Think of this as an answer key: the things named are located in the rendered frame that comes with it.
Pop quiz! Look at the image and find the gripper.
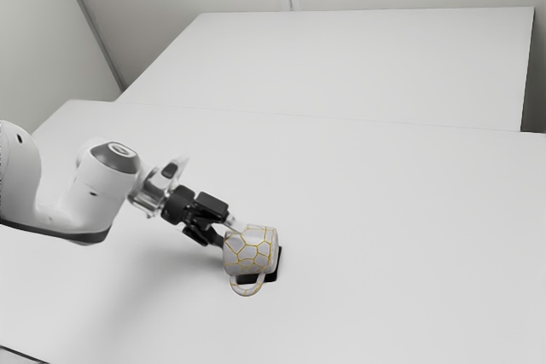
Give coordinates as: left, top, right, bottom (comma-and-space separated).
161, 184, 248, 249

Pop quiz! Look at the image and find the white mug with gold lines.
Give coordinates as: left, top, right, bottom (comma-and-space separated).
222, 223, 282, 298

